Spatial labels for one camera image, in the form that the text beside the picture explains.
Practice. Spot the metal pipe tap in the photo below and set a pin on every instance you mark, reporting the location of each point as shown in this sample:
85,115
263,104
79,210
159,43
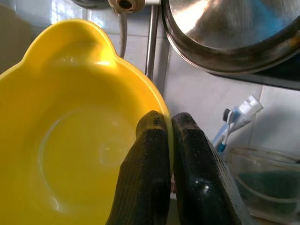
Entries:
152,47

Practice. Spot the white blue toothbrush dark bristles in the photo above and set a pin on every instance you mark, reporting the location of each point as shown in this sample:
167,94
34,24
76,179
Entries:
227,117

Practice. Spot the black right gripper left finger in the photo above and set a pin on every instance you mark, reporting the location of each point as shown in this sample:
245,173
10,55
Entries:
145,178

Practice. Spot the clear plastic bucket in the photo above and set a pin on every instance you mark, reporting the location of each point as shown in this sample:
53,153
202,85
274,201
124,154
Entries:
269,182

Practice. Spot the light blue toothbrush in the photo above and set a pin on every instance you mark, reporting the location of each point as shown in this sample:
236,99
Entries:
222,131

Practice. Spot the large shiny steel pan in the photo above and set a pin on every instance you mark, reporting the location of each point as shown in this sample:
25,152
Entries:
234,28

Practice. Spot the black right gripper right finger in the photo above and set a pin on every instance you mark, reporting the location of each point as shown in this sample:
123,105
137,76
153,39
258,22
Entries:
201,182

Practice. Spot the yellow plastic bowl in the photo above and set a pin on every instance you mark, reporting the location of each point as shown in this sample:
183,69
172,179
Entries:
70,129

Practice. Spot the white toothpaste tube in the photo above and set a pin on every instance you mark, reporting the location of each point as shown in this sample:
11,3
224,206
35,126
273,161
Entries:
248,110

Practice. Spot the dark blue tray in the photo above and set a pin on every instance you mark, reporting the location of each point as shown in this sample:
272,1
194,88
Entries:
276,75

